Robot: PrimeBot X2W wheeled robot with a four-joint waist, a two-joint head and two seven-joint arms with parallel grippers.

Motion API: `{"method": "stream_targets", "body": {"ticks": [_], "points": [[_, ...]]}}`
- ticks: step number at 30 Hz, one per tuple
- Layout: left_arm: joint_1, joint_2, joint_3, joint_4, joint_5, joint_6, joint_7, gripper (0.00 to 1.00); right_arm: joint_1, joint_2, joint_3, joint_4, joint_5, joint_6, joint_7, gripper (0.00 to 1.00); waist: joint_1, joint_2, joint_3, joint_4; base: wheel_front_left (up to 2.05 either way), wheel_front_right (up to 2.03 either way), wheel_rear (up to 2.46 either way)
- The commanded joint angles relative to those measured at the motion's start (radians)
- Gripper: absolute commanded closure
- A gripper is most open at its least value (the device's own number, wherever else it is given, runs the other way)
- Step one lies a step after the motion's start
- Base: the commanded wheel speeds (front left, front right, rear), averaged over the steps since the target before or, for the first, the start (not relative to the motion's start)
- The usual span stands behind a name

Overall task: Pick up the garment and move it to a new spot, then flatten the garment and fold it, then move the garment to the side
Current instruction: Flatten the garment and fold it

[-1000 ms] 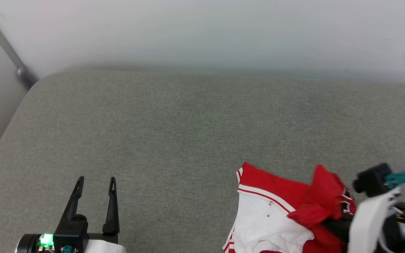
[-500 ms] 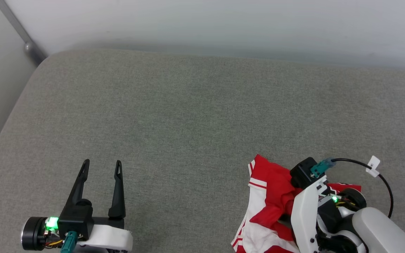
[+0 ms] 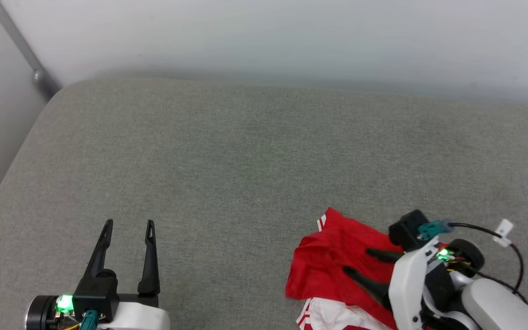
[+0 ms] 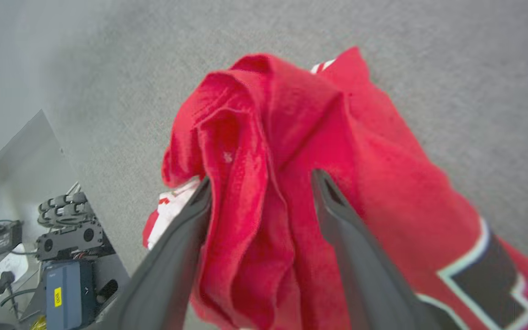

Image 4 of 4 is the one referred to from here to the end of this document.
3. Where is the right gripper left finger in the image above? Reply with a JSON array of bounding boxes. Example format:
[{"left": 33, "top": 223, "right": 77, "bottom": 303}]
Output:
[{"left": 94, "top": 178, "right": 213, "bottom": 330}]

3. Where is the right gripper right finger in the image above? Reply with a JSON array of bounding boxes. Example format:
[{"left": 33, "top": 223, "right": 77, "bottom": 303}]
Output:
[{"left": 312, "top": 170, "right": 462, "bottom": 330}]

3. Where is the red Bulls basketball jersey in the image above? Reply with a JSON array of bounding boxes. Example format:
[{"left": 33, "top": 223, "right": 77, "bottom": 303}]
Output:
[{"left": 143, "top": 46, "right": 528, "bottom": 330}]

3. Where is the blue-grey box yellow label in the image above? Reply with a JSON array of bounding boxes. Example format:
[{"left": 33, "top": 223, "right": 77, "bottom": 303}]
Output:
[{"left": 44, "top": 260, "right": 99, "bottom": 330}]

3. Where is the grey cylinder bundle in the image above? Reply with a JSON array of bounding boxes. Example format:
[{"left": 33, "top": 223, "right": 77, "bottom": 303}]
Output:
[{"left": 38, "top": 192, "right": 94, "bottom": 226}]

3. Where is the white power strip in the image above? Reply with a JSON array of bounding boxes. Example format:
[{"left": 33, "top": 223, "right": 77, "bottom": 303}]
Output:
[{"left": 0, "top": 256, "right": 30, "bottom": 304}]

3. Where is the black power adapter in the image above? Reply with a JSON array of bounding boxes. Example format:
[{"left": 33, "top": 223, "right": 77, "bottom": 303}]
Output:
[{"left": 0, "top": 220, "right": 23, "bottom": 255}]

